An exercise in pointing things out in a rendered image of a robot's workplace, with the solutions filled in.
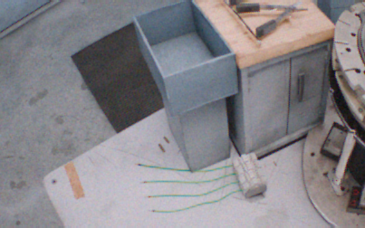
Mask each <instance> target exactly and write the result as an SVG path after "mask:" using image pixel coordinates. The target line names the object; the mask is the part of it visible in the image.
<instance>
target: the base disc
mask: <svg viewBox="0 0 365 228"><path fill-rule="evenodd" d="M333 121H336V122H337V123H339V124H342V122H341V120H340V117H339V116H338V114H337V112H336V110H335V108H334V106H333V103H332V100H331V101H330V102H329V103H328V104H326V111H325V118H324V121H323V123H322V124H321V125H319V126H317V127H314V128H311V129H309V130H308V134H307V136H306V139H305V142H304V148H303V176H304V178H303V180H304V183H305V187H306V190H307V192H308V195H309V196H310V199H311V201H312V203H313V204H314V207H315V208H317V209H316V210H318V212H319V213H320V214H321V216H322V217H323V218H324V219H326V221H327V222H329V224H331V225H333V226H334V227H335V228H365V215H364V214H354V213H349V212H346V210H347V205H348V202H349V199H350V195H351V189H352V187H353V186H357V187H359V186H360V185H358V183H357V182H356V181H355V180H354V178H353V177H352V175H351V172H350V170H349V168H348V171H347V173H346V174H347V175H348V178H347V179H346V180H345V181H346V182H347V184H348V186H349V189H348V191H347V193H346V194H344V195H337V194H336V192H335V191H334V189H333V187H332V185H331V181H330V179H329V178H328V177H327V175H328V171H329V169H330V168H332V167H333V166H337V165H338V163H339V161H335V160H334V159H333V160H332V159H331V158H330V157H327V156H324V155H323V154H322V153H320V150H321V147H322V144H323V142H324V141H325V139H326V138H327V134H329V132H330V129H331V126H332V125H333ZM342 125H343V124H342ZM360 187H361V186H360ZM356 224H357V225H358V227H357V226H356Z"/></svg>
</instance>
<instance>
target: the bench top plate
mask: <svg viewBox="0 0 365 228"><path fill-rule="evenodd" d="M304 142H305V138H304V139H303V140H300V141H299V142H296V143H293V144H291V145H290V146H289V147H286V148H283V149H282V150H279V151H278V152H275V153H273V154H272V155H270V156H268V157H265V158H263V159H261V160H259V163H260V164H261V166H262V169H261V170H262V172H263V174H264V176H265V177H266V180H267V189H266V191H265V194H266V195H267V197H265V198H264V199H262V200H260V201H257V202H255V203H249V199H248V198H245V196H244V195H243V192H236V193H232V194H231V195H230V196H227V197H225V198H224V199H222V200H221V201H219V202H216V203H212V204H202V205H198V206H195V207H192V208H189V209H187V210H181V211H177V212H172V213H159V212H152V210H157V211H170V210H180V209H184V208H187V207H189V206H194V205H196V204H201V203H204V202H211V201H215V200H218V199H220V198H222V197H224V196H226V195H228V194H229V193H231V192H232V191H235V190H240V188H239V184H238V183H237V184H233V185H228V186H227V187H224V188H221V189H218V190H217V188H219V187H222V186H224V185H227V184H229V183H233V182H236V181H238V180H237V176H236V175H231V174H233V173H234V172H233V167H232V166H231V165H233V164H232V161H233V160H234V159H235V158H237V157H239V155H238V153H237V151H236V149H235V148H234V146H233V143H232V141H231V139H230V138H229V145H230V158H228V159H227V160H225V161H222V162H219V163H216V164H213V165H212V166H208V167H205V168H204V169H201V170H211V169H216V168H219V167H223V166H231V167H227V168H223V169H219V170H215V171H211V172H195V173H192V174H191V173H190V172H189V171H177V170H170V169H162V168H155V167H148V166H162V167H170V168H177V169H189V167H188V166H187V162H186V160H185V158H183V156H182V154H181V151H180V149H179V147H178V144H177V143H176V141H175V139H174V137H173V135H172V133H171V129H170V126H169V124H168V117H167V113H166V110H165V108H164V109H161V110H159V111H157V112H155V113H154V114H152V115H151V116H149V117H147V118H146V119H143V120H142V121H140V122H138V123H136V124H134V125H132V126H130V127H129V128H127V129H125V130H123V131H121V133H118V134H116V135H115V136H114V137H112V138H110V139H108V140H105V141H104V142H102V143H100V144H99V145H98V146H96V147H94V148H93V149H91V150H88V151H86V152H85V153H84V154H81V155H80V156H78V157H76V158H75V159H73V160H71V161H70V162H68V163H66V164H69V163H71V162H72V161H73V164H74V167H75V170H76V172H77V174H78V177H79V178H80V181H81V184H82V189H83V192H84V194H85V197H83V198H80V199H76V200H75V199H74V195H73V192H72V188H71V185H70V182H69V179H68V176H67V175H66V172H65V169H64V166H65V165H66V164H65V165H63V166H60V167H58V168H57V169H56V170H53V171H52V172H51V173H49V175H48V174H47V176H45V177H44V178H43V185H44V187H45V189H46V192H47V194H48V196H49V197H50V200H51V201H52V203H53V207H54V209H55V211H56V213H57V214H58V216H59V217H60V219H61V221H62V224H63V226H64V228H335V227H334V226H333V225H331V224H329V222H327V221H326V219H324V218H323V217H322V216H321V214H320V213H319V212H318V210H316V209H317V208H315V207H314V204H313V203H312V201H311V199H310V196H309V195H308V192H307V190H306V187H305V183H304V180H303V178H304V176H303V148H304ZM134 164H142V165H148V166H138V165H134ZM226 175H231V176H226ZM222 176H225V177H222ZM219 177H222V178H220V179H217V180H215V181H211V182H205V183H175V182H154V183H146V184H144V183H140V182H144V181H153V180H158V181H182V182H199V181H206V180H211V179H215V178H219ZM213 190H216V191H214V192H212V193H209V194H207V195H201V196H164V197H160V196H156V195H200V194H204V193H207V192H209V191H213ZM149 195H155V196H156V197H150V198H148V197H145V198H144V196H149Z"/></svg>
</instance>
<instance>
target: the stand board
mask: <svg viewBox="0 0 365 228"><path fill-rule="evenodd" d="M194 1H195V2H196V3H197V5H199V7H200V9H201V10H202V11H203V13H205V15H206V16H207V17H208V18H209V20H211V23H212V24H213V25H214V26H215V28H216V29H217V30H218V31H219V32H220V33H221V34H222V35H223V37H224V38H225V40H226V42H227V43H228V45H229V46H230V48H232V50H233V51H234V52H235V62H236V65H237V66H238V68H239V69H243V68H244V67H249V66H251V65H254V64H255V63H259V62H262V61H266V60H269V59H271V58H272V59H273V58H274V57H276V56H280V55H282V54H287V53H288V52H292V51H297V50H298V49H299V50H300V49H302V48H305V47H307V46H310V45H314V44H315V43H320V42H324V41H325V40H329V39H331V38H334V32H335V30H334V29H335V25H334V24H333V23H332V22H331V21H330V19H328V18H327V17H326V16H325V14H323V13H322V11H320V10H319V9H318V8H317V6H315V5H314V3H312V2H311V1H310V0H245V1H244V2H242V3H240V4H248V3H250V4H252V3H259V5H282V6H285V5H288V6H289V5H293V4H295V3H299V2H301V3H302V4H301V5H297V6H296V7H297V8H299V9H302V8H303V9H305V8H308V11H307V10H306V11H302V12H294V13H291V16H292V18H293V19H292V24H293V25H289V24H288V23H287V22H286V20H283V21H282V22H281V23H280V24H278V25H277V26H276V28H275V30H272V31H271V32H270V33H268V34H265V35H264V36H262V37H260V38H258V37H257V38H258V39H260V41H261V46H262V48H258V47H257V46H256V44H255V43H254V41H253V40H251V39H250V37H249V36H248V35H247V33H246V32H245V30H244V29H243V28H242V27H241V26H240V25H239V23H237V22H236V20H235V18H234V17H233V16H232V15H231V14H230V13H228V11H227V10H226V9H225V7H224V6H223V5H222V4H220V2H219V1H218V0H194ZM240 4H239V5H240ZM280 14H281V11H276V10H273V11H269V10H261V12H256V13H253V12H252V13H242V14H238V15H239V16H240V17H241V18H242V19H243V20H244V21H245V22H246V23H247V25H248V27H250V29H251V30H252V31H253V32H254V33H255V28H256V27H257V26H258V27H259V26H260V25H261V24H264V23H266V22H268V21H270V20H272V19H275V18H276V17H277V16H279V15H280ZM255 34H256V33H255Z"/></svg>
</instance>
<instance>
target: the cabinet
mask: <svg viewBox="0 0 365 228"><path fill-rule="evenodd" d="M332 47H333V38H331V39H329V40H325V41H324V42H320V43H315V44H314V45H310V46H307V47H305V48H302V49H300V50H299V49H298V50H297V51H292V52H288V53H287V54H282V55H280V56H276V57H274V58H273V59H272V58H271V59H269V60H266V61H262V62H259V63H255V64H254V65H251V66H249V67H244V68H243V69H239V68H238V66H237V65H236V69H237V77H238V93H235V94H233V95H231V96H228V97H225V99H226V117H227V126H228V136H229V137H230V139H231V141H232V143H233V146H234V148H235V149H236V151H237V153H238V155H239V156H242V155H244V154H249V153H255V154H256V158H257V160H261V159H263V158H265V157H268V156H270V155H272V154H273V153H275V152H278V151H279V150H282V149H283V148H286V147H289V146H290V145H291V144H293V143H296V142H299V141H300V140H303V139H304V138H306V136H307V134H308V130H309V129H311V128H314V127H317V126H319V125H321V124H322V123H323V121H324V118H325V111H326V103H327V99H328V93H329V86H328V67H329V65H328V64H329V59H330V57H331V52H332Z"/></svg>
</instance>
